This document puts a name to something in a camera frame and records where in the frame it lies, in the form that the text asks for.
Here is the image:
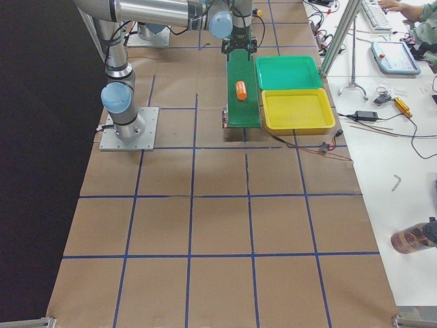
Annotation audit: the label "black power adapter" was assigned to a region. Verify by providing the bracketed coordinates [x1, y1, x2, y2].
[355, 111, 379, 122]

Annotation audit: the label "metal claw rod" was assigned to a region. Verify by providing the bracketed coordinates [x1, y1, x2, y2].
[337, 18, 369, 102]

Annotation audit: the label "aluminium frame post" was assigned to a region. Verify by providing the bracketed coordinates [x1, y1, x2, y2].
[319, 0, 360, 78]

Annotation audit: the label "metal allen key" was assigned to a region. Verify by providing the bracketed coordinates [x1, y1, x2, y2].
[391, 174, 401, 192]

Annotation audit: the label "green plastic tray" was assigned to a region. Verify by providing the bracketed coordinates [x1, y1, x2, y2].
[256, 55, 323, 90]

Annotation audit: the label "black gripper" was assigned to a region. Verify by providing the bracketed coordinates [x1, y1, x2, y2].
[221, 34, 257, 54]

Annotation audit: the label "red black wires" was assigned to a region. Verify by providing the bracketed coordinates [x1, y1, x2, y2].
[269, 129, 354, 162]

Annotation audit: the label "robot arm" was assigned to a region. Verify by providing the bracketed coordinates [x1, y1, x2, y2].
[79, 10, 143, 140]
[74, 1, 257, 55]

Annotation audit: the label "blue teach pendant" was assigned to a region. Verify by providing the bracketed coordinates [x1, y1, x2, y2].
[371, 41, 421, 76]

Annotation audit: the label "person hand at keyboard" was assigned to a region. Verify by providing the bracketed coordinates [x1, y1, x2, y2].
[378, 0, 408, 12]

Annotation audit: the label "yellow plastic tray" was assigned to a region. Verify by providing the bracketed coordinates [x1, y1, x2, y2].
[262, 88, 336, 135]

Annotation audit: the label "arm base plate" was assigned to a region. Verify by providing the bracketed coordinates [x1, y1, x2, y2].
[99, 107, 159, 151]
[127, 25, 170, 48]

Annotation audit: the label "green conveyor belt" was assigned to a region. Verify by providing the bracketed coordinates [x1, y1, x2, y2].
[222, 49, 262, 128]

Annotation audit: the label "white keyboard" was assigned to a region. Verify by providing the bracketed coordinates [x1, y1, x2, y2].
[361, 0, 393, 33]

